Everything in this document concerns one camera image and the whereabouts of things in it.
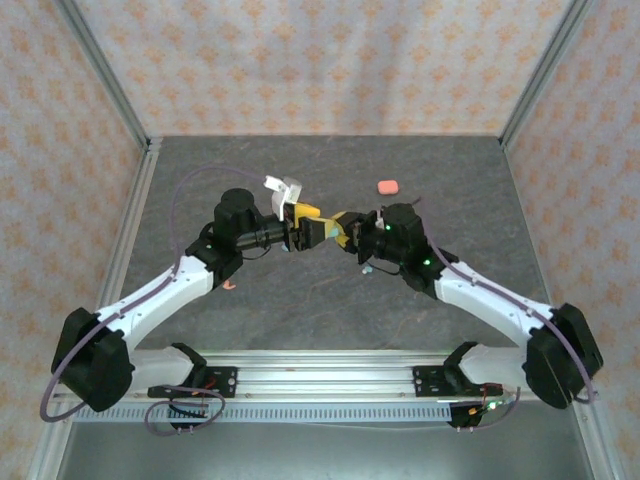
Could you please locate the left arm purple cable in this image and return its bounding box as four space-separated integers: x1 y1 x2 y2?
39 166 269 437

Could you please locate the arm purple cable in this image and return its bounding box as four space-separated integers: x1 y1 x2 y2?
412 197 599 432
39 166 269 437

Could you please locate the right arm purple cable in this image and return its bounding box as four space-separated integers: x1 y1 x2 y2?
412 197 599 432

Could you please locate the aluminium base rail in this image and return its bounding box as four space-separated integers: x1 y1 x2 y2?
127 348 474 401

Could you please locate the slotted grey cable duct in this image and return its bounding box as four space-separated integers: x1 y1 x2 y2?
59 402 454 426

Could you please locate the aluminium frame post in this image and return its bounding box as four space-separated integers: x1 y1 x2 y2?
498 0 596 151
52 0 152 151

